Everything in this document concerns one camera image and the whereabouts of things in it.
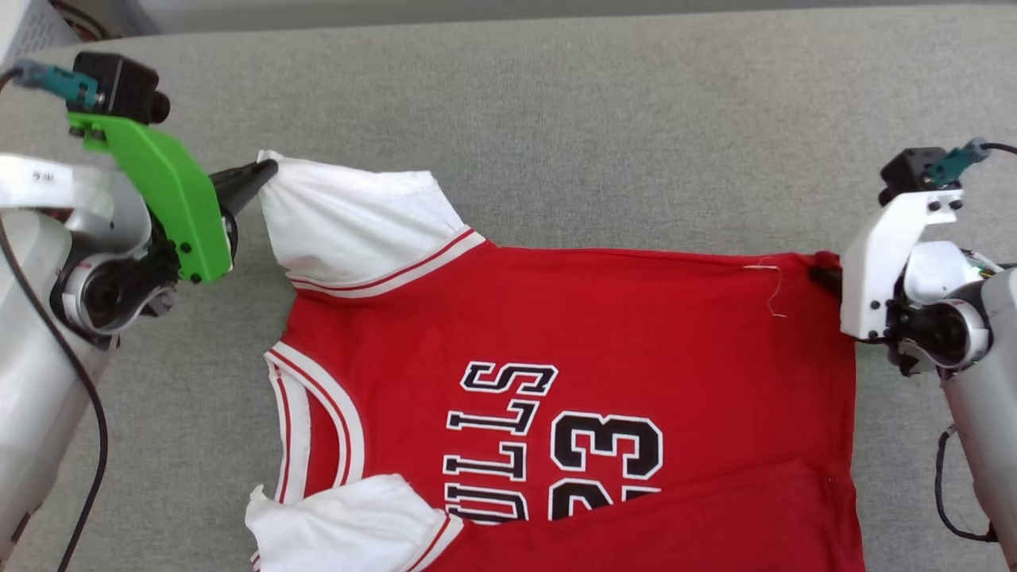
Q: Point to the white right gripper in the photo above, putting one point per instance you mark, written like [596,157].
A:
[870,270]

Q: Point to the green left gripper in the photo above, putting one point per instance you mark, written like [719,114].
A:
[175,191]

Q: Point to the red basketball jersey white sleeves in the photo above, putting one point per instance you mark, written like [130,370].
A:
[556,318]

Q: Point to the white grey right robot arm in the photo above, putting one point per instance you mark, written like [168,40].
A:
[985,397]

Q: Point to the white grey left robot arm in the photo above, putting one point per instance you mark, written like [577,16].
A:
[32,381]

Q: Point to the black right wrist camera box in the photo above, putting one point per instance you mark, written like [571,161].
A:
[910,171]

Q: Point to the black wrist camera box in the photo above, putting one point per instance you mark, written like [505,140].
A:
[910,171]
[119,79]

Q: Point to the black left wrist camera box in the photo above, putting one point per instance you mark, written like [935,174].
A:
[119,79]

